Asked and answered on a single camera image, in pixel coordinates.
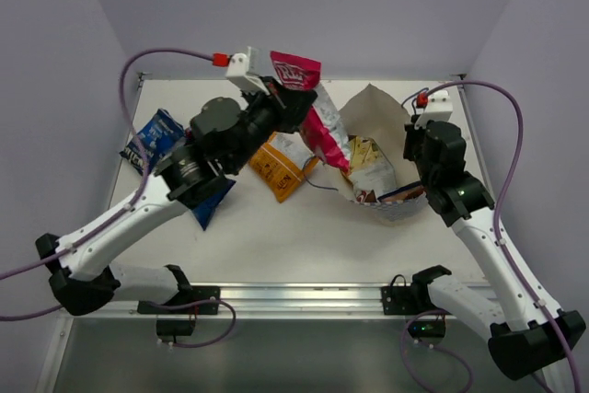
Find pink Real crisps bag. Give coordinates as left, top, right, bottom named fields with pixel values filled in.
left=270, top=51, right=352, bottom=172

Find orange potato chips bag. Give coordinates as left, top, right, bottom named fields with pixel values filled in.
left=248, top=133, right=318, bottom=203

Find blue checkered paper bag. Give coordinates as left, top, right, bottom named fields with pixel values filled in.
left=322, top=85, right=427, bottom=224

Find gold brown snack bag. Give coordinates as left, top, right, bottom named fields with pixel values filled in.
left=341, top=135, right=398, bottom=202

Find dark blue popcorn bag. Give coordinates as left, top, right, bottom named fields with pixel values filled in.
left=119, top=109, right=185, bottom=175

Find blue Doritos bag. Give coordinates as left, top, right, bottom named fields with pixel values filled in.
left=191, top=179, right=236, bottom=230

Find blue Burts crisps bag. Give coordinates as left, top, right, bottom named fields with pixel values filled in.
left=378, top=184, right=424, bottom=203

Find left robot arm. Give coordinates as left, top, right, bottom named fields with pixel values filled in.
left=36, top=77, right=318, bottom=316

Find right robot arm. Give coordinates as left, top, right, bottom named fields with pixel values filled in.
left=403, top=121, right=586, bottom=380

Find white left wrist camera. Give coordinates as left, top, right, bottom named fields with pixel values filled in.
left=225, top=46, right=269, bottom=94

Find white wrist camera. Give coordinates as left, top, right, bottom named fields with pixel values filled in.
left=413, top=89, right=454, bottom=129
left=225, top=46, right=269, bottom=94

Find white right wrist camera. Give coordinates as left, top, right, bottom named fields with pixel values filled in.
left=413, top=89, right=454, bottom=129

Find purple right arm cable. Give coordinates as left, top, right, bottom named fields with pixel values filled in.
left=425, top=80, right=589, bottom=393

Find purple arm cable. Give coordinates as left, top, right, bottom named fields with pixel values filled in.
left=425, top=80, right=589, bottom=393
left=0, top=48, right=217, bottom=323

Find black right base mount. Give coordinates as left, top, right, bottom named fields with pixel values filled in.
left=380, top=271, right=446, bottom=342

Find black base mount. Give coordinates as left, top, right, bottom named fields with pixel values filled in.
left=380, top=271, right=446, bottom=342
left=137, top=285, right=221, bottom=341

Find aluminium mounting rail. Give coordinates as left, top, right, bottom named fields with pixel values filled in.
left=59, top=283, right=502, bottom=320

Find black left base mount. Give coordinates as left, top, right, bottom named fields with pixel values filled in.
left=137, top=285, right=221, bottom=341

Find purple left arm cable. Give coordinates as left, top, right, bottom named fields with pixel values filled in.
left=0, top=48, right=217, bottom=323

